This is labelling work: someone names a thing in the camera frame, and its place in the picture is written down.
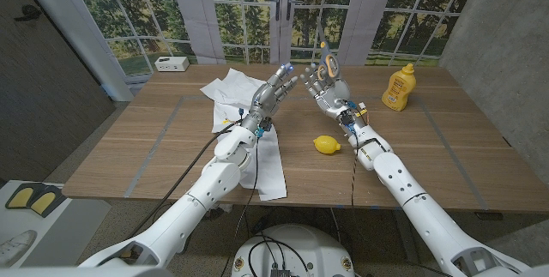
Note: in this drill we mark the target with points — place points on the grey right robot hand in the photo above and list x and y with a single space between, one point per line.
332 94

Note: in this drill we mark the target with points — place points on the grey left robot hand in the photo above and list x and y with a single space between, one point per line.
270 97

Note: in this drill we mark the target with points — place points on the grey and orange scissors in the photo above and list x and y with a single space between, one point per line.
328 60

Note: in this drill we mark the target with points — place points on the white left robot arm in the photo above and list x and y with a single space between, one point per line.
193 208

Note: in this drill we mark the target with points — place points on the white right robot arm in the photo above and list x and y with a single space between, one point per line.
407 191

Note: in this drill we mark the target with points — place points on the yellow lemon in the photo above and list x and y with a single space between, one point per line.
326 145

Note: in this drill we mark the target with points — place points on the yellow mustard bottle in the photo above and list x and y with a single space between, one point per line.
399 88

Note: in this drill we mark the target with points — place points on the crumpled white paper sheet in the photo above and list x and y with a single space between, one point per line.
227 92

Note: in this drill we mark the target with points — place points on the creased white paper sheet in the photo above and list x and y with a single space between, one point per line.
270 170

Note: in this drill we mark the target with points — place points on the printed forest window backdrop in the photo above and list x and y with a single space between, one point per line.
214 11

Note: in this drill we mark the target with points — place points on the white power socket box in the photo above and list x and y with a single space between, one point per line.
171 63

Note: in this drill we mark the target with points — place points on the white robot torso base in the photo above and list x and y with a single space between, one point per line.
309 247

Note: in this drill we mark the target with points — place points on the grey table leg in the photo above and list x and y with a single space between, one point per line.
405 238

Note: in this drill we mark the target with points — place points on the grey torso connector box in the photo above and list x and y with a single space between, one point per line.
281 273

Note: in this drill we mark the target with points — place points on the yellow black foot pedal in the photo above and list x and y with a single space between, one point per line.
43 202
19 197

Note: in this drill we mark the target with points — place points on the white sneaker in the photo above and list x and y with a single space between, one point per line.
17 245

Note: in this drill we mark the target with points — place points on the white backdrop frame post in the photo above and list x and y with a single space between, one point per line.
81 28

